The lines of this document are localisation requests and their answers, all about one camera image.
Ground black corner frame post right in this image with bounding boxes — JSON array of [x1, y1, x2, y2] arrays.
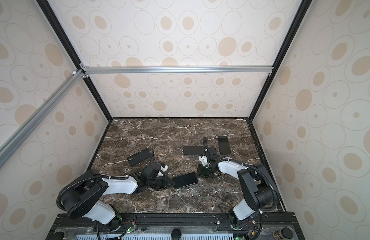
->
[[248, 0, 312, 123]]

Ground black corner frame post left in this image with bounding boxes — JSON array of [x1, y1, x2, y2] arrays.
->
[[36, 0, 113, 123]]

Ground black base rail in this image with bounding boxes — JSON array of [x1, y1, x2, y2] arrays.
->
[[46, 212, 305, 240]]

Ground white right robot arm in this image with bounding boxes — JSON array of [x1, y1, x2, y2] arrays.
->
[[196, 137, 279, 240]]

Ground black corner frame post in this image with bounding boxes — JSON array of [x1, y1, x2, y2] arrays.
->
[[248, 0, 312, 123], [36, 0, 113, 123]]

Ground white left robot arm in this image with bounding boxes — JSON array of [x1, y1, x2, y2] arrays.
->
[[56, 149, 174, 225]]

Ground black phone with pink case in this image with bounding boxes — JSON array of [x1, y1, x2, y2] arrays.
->
[[172, 172, 198, 189]]

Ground blue-edged phone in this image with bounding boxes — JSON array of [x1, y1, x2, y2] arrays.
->
[[182, 146, 205, 156]]

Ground black knob centre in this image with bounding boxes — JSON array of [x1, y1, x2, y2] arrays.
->
[[170, 229, 182, 240]]

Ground brown-capped jar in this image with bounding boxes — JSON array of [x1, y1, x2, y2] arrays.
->
[[273, 228, 294, 240]]

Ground silver aluminium rail back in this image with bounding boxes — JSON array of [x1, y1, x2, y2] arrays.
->
[[83, 66, 273, 74]]

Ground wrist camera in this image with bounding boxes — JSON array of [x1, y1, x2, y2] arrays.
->
[[143, 163, 168, 180], [199, 147, 220, 167]]

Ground silver aluminium rail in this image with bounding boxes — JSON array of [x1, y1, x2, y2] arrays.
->
[[83, 66, 273, 74], [0, 69, 84, 169]]

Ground black phone case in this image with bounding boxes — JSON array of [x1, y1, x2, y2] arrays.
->
[[127, 149, 151, 167]]

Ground silver-edged black phone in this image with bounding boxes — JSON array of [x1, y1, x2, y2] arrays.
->
[[218, 136, 231, 155]]

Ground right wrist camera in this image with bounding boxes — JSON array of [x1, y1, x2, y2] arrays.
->
[[199, 147, 220, 167]]

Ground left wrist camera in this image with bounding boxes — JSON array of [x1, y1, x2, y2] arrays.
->
[[143, 163, 168, 180]]

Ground silver aluminium rail left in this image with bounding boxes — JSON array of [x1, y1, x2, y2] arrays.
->
[[0, 69, 84, 169]]

